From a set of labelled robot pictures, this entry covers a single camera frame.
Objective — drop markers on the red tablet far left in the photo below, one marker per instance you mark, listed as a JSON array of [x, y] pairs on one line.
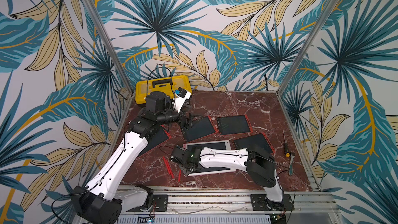
[[161, 137]]

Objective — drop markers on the red stylus angled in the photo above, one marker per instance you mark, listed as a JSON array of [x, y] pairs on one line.
[[171, 169]]

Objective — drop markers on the black yellow screwdriver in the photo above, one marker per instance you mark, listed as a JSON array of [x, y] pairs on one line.
[[286, 147]]

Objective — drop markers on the red tablet right front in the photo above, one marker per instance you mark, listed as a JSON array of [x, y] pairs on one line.
[[259, 139]]

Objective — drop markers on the large pink writing tablet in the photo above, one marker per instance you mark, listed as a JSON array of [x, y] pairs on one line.
[[216, 166]]

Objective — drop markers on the red tablet centre back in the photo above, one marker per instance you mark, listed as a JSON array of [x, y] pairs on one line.
[[199, 129]]

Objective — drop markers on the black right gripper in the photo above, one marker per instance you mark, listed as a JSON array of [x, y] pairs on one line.
[[176, 157]]

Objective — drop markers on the red tablet right back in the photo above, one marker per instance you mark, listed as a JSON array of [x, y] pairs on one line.
[[233, 125]]

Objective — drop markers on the red stylus beside pink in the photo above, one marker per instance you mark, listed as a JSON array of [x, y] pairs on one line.
[[167, 167]]

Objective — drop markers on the red tablet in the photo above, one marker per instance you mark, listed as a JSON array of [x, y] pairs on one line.
[[161, 137], [233, 125], [259, 139], [199, 129]]

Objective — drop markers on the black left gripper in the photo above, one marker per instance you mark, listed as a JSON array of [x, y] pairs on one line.
[[188, 124]]

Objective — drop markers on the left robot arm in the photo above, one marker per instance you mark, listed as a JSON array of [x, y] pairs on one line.
[[98, 202]]

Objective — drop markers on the yellow black toolbox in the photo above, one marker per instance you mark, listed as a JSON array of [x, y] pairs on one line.
[[167, 85]]

